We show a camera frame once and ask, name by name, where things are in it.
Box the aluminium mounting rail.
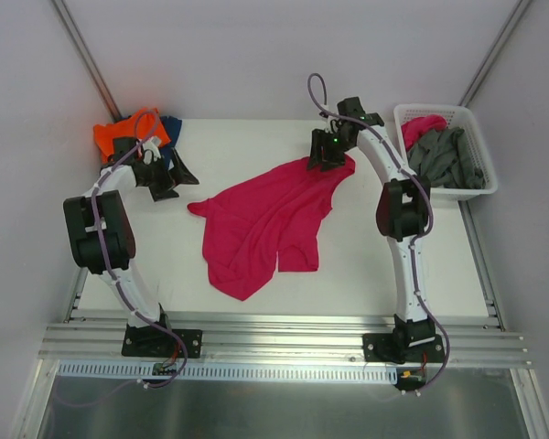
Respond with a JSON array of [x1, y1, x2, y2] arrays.
[[38, 310, 535, 369]]

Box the corner metal post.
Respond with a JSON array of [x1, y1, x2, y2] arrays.
[[457, 0, 535, 108], [49, 0, 123, 122]]

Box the white plastic laundry basket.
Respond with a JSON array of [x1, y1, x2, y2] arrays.
[[393, 103, 498, 201]]

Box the folded blue t shirt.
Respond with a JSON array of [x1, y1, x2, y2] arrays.
[[159, 116, 182, 170]]

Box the magenta t shirt in basket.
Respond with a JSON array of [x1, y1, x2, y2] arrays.
[[401, 114, 447, 151]]

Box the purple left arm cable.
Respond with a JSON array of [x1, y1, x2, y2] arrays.
[[49, 109, 191, 408]]

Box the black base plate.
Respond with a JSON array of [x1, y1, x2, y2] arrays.
[[361, 333, 447, 365], [121, 326, 203, 359]]

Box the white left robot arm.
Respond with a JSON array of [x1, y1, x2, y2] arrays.
[[63, 136, 199, 355]]

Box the grey t shirts in basket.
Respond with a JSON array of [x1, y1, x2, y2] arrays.
[[407, 128, 485, 190]]

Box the left corner metal post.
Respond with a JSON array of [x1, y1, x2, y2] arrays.
[[49, 0, 123, 122]]

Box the right corner metal post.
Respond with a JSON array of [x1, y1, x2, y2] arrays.
[[457, 0, 535, 108]]

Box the folded orange t shirt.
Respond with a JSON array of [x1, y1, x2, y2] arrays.
[[92, 108, 170, 164]]

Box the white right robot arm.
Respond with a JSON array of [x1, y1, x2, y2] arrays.
[[307, 97, 436, 361]]

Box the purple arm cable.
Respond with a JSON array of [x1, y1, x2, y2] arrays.
[[306, 72, 452, 399], [49, 109, 191, 408]]

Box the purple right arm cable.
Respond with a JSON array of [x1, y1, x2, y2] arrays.
[[306, 72, 452, 399]]

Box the magenta t shirt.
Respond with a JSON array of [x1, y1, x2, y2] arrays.
[[401, 114, 447, 151], [187, 158, 356, 301]]

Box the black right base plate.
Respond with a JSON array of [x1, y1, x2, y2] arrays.
[[361, 333, 447, 365]]

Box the white slotted cable duct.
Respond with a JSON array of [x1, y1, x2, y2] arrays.
[[58, 360, 397, 385]]

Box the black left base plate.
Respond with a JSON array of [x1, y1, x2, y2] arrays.
[[121, 326, 203, 359]]

